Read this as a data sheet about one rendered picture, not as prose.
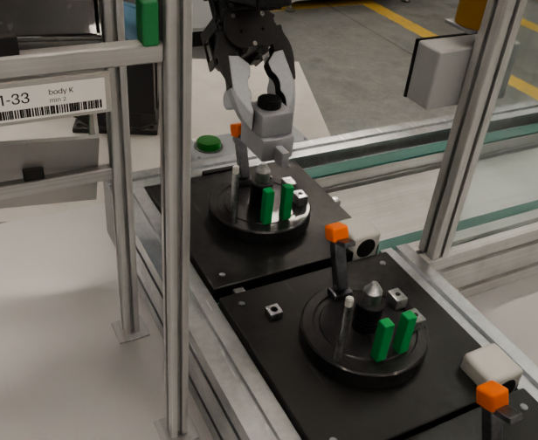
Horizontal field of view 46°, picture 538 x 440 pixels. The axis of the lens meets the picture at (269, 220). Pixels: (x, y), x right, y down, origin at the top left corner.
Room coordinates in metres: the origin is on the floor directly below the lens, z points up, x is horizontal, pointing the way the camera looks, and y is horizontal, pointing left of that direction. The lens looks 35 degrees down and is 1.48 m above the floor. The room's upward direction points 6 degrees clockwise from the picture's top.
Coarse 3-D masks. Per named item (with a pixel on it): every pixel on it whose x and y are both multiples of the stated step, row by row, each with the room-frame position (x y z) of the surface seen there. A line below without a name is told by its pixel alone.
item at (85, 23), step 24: (0, 0) 0.43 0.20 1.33; (24, 0) 0.44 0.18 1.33; (48, 0) 0.44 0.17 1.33; (72, 0) 0.45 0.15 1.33; (96, 0) 0.45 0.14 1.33; (0, 24) 0.43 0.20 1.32; (24, 24) 0.43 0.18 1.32; (48, 24) 0.44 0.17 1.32; (72, 24) 0.44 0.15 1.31; (96, 24) 0.45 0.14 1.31; (24, 48) 0.47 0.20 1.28
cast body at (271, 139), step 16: (272, 96) 0.73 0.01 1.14; (256, 112) 0.71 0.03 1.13; (272, 112) 0.71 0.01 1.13; (288, 112) 0.71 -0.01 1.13; (256, 128) 0.71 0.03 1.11; (272, 128) 0.70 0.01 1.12; (288, 128) 0.71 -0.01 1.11; (256, 144) 0.70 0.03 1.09; (272, 144) 0.69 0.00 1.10; (288, 144) 0.71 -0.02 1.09; (288, 160) 0.68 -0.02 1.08
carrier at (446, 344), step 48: (288, 288) 0.58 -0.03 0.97; (384, 288) 0.59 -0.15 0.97; (240, 336) 0.50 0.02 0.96; (288, 336) 0.50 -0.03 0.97; (336, 336) 0.49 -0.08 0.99; (384, 336) 0.45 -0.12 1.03; (432, 336) 0.52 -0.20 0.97; (288, 384) 0.43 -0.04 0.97; (336, 384) 0.44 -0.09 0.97; (384, 384) 0.44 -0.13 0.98; (432, 384) 0.45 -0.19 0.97; (336, 432) 0.38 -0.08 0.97; (384, 432) 0.39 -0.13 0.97
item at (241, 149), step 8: (232, 128) 0.79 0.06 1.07; (240, 128) 0.78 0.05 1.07; (240, 136) 0.77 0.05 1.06; (240, 144) 0.78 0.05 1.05; (240, 152) 0.78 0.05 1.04; (240, 160) 0.77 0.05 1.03; (248, 160) 0.78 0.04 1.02; (240, 168) 0.77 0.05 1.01; (248, 168) 0.77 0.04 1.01; (240, 176) 0.77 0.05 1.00; (248, 176) 0.77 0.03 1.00
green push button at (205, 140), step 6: (198, 138) 0.92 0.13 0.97; (204, 138) 0.92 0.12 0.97; (210, 138) 0.93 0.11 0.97; (216, 138) 0.93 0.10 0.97; (198, 144) 0.91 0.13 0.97; (204, 144) 0.90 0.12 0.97; (210, 144) 0.91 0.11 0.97; (216, 144) 0.91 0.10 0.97; (204, 150) 0.90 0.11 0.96; (210, 150) 0.90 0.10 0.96
